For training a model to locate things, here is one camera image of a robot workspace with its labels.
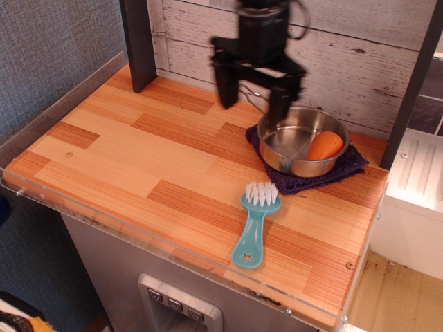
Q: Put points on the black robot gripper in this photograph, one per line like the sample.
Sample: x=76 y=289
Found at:
x=258 y=56

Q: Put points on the orange plastic toy carrot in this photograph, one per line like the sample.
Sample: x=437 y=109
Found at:
x=325 y=145

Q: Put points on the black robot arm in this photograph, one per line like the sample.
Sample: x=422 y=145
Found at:
x=261 y=5

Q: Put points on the small stainless steel pot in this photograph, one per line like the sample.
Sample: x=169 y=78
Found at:
x=285 y=146

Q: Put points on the yellow orange fabric object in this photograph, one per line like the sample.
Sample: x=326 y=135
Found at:
x=39 y=325

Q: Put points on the teal scrub brush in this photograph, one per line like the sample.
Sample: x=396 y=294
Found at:
x=259 y=200

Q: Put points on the dark purple knitted cloth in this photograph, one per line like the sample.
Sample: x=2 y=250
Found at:
x=349 y=164

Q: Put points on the white toy sink unit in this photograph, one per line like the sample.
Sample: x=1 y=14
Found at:
x=408 y=228

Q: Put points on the clear acrylic edge guard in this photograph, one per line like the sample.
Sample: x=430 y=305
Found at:
x=313 y=245

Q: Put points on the grey toy fridge cabinet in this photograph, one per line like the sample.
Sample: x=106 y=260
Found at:
x=113 y=266

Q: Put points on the silver dispenser panel with buttons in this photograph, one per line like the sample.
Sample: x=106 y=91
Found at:
x=169 y=308

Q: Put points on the dark grey left post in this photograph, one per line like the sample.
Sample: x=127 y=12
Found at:
x=138 y=38

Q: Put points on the dark grey post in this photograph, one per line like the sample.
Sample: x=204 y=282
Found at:
x=417 y=78
x=138 y=38

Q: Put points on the dark grey right post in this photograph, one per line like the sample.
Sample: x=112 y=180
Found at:
x=417 y=78

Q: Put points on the grey left side rail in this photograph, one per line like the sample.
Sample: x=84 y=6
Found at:
x=52 y=115

